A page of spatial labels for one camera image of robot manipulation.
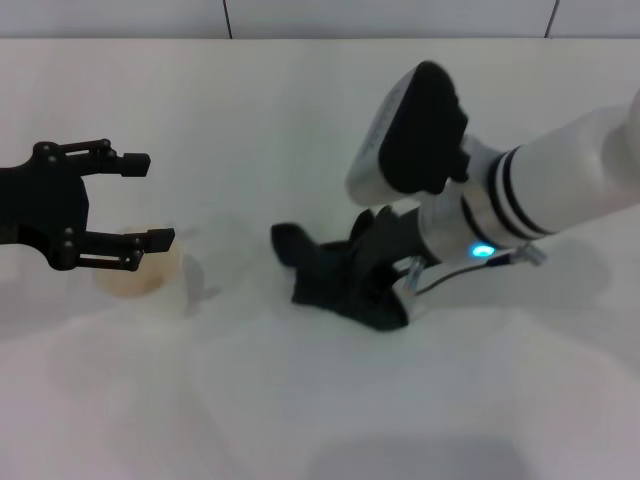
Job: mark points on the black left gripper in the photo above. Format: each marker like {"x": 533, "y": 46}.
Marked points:
{"x": 40, "y": 210}

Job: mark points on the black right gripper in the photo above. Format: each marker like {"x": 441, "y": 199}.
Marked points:
{"x": 400, "y": 235}

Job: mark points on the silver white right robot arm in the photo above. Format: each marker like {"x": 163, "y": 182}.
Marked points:
{"x": 540, "y": 180}

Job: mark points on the translucent plastic cup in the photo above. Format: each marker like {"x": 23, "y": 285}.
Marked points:
{"x": 150, "y": 275}

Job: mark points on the dark blue rag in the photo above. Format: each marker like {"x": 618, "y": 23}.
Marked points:
{"x": 330, "y": 280}

